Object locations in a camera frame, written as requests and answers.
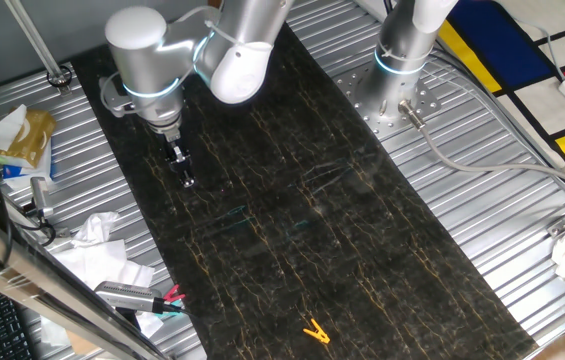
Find black looped cable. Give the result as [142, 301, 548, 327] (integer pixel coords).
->
[6, 199, 58, 247]

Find aluminium frame bar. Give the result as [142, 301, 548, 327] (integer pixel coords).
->
[0, 199, 168, 360]

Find grey power strip cable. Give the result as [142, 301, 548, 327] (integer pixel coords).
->
[511, 17, 565, 84]

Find flat white tissue sheets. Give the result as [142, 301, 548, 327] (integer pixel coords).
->
[39, 238, 166, 349]

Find teal plastic clothespin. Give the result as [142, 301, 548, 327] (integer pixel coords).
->
[154, 297, 186, 319]

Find metal tripod pole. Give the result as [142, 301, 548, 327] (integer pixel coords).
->
[4, 0, 73, 96]

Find thick grey cable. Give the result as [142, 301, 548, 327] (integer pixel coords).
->
[396, 99, 565, 196]

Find large wooden cube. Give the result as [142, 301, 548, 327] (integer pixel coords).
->
[66, 330, 101, 357]

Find colour block pattern cloth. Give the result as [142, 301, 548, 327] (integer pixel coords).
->
[436, 0, 565, 166]

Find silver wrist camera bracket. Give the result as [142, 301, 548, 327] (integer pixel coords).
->
[99, 69, 138, 119]

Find small silver camera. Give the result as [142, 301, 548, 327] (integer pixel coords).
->
[29, 176, 56, 220]

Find yellow plastic clothespin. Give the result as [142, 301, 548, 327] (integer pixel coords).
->
[302, 318, 332, 345]

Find red plastic clothespin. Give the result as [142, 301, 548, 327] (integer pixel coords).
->
[162, 283, 187, 304]

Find crumpled white tissue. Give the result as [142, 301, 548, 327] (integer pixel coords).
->
[69, 211, 121, 249]

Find blue white tissue pack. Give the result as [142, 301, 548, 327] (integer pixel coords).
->
[1, 162, 54, 190]

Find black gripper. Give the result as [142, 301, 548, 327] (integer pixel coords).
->
[163, 137, 198, 190]

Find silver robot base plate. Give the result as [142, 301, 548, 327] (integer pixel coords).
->
[334, 64, 442, 141]

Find gold tissue box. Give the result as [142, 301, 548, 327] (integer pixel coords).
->
[4, 108, 57, 170]

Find black marble pattern mat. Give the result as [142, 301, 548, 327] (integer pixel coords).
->
[69, 19, 539, 360]

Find white pulled tissue sheet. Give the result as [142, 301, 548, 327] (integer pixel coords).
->
[0, 103, 28, 152]

